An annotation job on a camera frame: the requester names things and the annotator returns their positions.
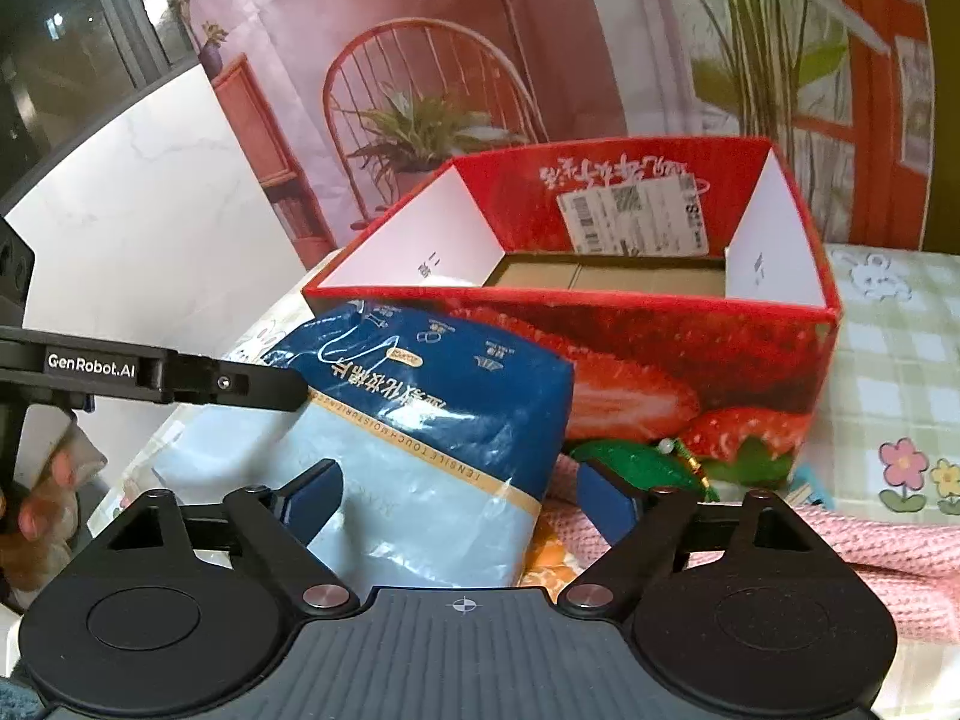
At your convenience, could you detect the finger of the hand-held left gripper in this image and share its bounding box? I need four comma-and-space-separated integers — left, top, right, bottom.
161, 356, 311, 413

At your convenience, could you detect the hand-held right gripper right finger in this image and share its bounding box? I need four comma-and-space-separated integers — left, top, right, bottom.
555, 461, 838, 617

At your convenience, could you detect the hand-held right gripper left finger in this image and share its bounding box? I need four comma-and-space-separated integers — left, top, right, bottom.
90, 457, 361, 617

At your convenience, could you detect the green knitted ornament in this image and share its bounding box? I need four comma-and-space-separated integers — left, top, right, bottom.
566, 439, 713, 501

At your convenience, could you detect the orange and blue snack packet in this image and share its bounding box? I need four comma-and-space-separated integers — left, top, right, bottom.
517, 465, 835, 593

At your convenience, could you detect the red strawberry print cardboard box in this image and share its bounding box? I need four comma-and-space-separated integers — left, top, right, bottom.
300, 136, 845, 488

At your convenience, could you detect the blue tissue pack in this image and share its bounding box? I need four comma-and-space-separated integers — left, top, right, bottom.
150, 300, 577, 590

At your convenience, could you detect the pink knitted scarf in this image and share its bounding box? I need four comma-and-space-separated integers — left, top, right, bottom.
536, 495, 960, 646

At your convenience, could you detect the person's left hand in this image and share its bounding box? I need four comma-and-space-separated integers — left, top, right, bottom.
0, 416, 110, 595

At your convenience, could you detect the green checked rabbit tablecloth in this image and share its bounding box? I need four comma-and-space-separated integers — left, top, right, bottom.
97, 240, 960, 720

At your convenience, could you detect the dark window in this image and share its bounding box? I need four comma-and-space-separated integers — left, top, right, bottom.
0, 0, 203, 192

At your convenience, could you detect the printed wall backdrop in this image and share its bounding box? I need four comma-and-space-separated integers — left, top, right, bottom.
150, 0, 938, 271

